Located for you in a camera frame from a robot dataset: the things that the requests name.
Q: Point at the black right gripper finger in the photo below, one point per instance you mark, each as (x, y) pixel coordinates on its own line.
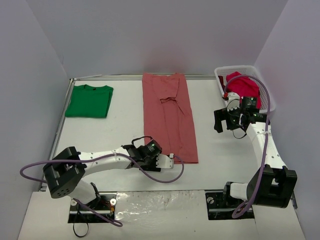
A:
(219, 116)
(231, 124)

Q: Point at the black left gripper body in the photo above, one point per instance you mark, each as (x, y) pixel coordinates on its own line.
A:
(155, 167)

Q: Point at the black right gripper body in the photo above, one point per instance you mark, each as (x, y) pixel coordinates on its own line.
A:
(221, 118)

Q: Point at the salmon pink t-shirt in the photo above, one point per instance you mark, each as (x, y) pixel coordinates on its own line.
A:
(167, 115)

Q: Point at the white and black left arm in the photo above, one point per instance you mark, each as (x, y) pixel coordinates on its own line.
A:
(65, 178)

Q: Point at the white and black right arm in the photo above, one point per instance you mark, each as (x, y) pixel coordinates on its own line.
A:
(273, 183)

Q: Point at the magenta crumpled t-shirt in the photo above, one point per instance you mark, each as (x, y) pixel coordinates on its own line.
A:
(243, 86)

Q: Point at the dark red garment in basket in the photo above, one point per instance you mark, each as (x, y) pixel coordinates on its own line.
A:
(222, 84)

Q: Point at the green folded t-shirt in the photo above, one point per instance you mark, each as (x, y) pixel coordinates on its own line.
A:
(89, 102)

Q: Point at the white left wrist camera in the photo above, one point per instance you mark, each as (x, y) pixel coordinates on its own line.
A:
(165, 161)

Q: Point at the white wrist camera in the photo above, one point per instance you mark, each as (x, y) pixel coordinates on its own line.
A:
(165, 161)
(233, 101)

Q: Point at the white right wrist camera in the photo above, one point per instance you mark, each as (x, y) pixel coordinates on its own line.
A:
(233, 101)

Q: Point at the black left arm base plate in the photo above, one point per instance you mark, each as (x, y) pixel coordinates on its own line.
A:
(106, 207)

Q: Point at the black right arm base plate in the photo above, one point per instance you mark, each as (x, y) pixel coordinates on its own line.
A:
(220, 207)

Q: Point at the aluminium right table rail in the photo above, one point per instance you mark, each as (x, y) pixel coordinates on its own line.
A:
(294, 201)

